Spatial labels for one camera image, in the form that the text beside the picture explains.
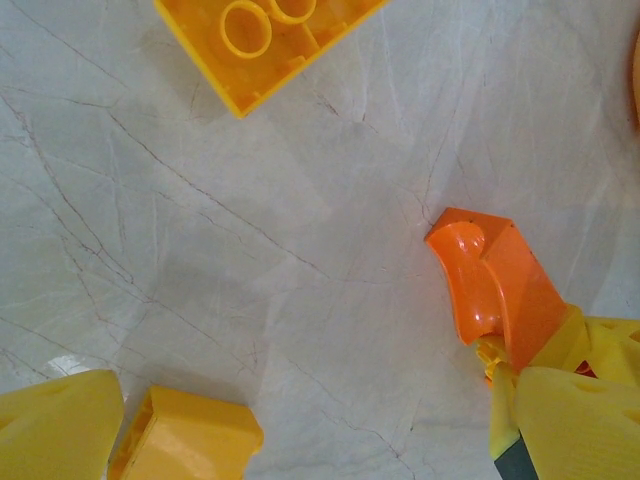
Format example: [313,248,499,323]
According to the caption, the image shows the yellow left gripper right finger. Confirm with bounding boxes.
[512,366,640,480]

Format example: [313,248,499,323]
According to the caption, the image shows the long yellow lego brick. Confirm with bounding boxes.
[152,0,392,120]

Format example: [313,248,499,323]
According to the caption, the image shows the yellow plastic container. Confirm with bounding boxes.
[626,35,640,132]

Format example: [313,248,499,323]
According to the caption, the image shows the orange curved slope lego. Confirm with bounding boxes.
[423,206,569,374]

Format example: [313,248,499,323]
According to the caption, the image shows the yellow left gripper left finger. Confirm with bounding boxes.
[0,368,125,480]

